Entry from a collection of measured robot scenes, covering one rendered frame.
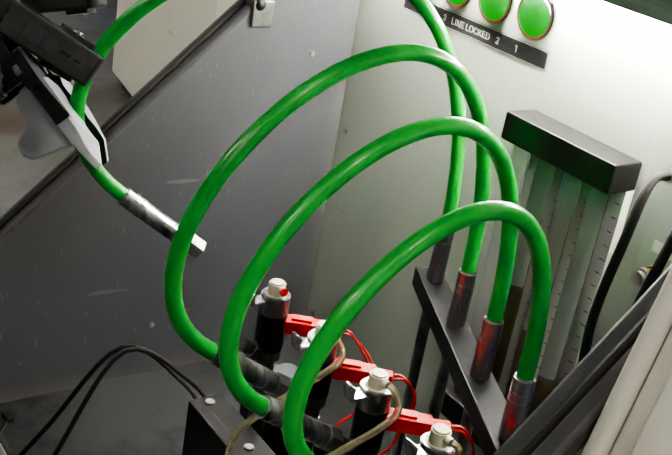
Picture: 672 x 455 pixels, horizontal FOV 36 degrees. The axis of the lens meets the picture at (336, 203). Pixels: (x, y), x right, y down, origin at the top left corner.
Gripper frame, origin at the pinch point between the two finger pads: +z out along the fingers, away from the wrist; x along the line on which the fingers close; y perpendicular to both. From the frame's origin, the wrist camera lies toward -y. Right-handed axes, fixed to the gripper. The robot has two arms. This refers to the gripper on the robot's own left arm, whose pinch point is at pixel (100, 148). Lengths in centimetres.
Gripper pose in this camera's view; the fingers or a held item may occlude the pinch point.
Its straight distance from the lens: 95.7
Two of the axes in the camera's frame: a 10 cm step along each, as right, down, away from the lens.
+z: 5.6, 8.1, 1.6
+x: 0.2, 1.8, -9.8
